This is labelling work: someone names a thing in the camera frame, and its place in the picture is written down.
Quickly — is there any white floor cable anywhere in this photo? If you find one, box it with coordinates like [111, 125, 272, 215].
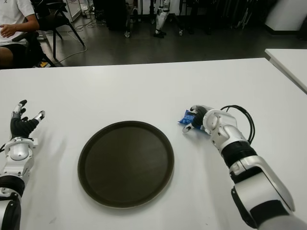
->
[56, 19, 88, 64]

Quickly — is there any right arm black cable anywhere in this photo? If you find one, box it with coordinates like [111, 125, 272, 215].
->
[220, 104, 255, 144]

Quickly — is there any seated person white shirt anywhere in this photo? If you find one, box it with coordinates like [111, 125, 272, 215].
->
[0, 0, 40, 69]

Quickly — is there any black office chair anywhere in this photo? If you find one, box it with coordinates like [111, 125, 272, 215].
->
[14, 31, 56, 68]

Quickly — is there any black wheeled robot stand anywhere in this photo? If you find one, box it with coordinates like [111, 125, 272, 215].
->
[123, 0, 185, 38]

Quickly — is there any black equipment cabinet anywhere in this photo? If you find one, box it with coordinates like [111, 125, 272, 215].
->
[105, 0, 128, 31]

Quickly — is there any white side table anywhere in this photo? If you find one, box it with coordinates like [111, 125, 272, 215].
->
[264, 48, 307, 94]

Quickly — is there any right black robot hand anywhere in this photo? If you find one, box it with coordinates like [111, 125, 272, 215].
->
[182, 104, 215, 134]

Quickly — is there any blue Oreo cookie package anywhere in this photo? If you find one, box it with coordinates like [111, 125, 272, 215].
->
[177, 109, 196, 126]

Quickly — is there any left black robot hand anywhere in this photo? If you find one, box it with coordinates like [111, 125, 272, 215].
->
[9, 100, 46, 139]

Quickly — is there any white glass cabinet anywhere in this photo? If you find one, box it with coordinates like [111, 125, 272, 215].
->
[66, 0, 83, 21]

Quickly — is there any black folding chair rack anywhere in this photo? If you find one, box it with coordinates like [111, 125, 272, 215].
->
[211, 0, 264, 31]

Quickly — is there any round dark brown tray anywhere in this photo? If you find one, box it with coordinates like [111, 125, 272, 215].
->
[77, 120, 175, 208]

